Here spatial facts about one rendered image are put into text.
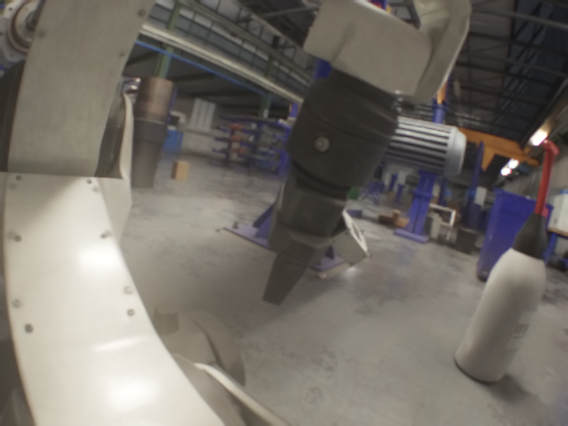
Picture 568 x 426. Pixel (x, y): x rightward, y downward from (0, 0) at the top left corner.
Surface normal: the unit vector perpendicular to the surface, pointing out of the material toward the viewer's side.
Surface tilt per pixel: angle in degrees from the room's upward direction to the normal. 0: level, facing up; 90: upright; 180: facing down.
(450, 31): 109
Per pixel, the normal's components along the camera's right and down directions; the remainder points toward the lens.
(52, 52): 0.61, 0.63
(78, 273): 0.54, -0.73
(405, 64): -0.05, 0.48
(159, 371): 0.38, -0.88
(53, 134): 0.72, 0.43
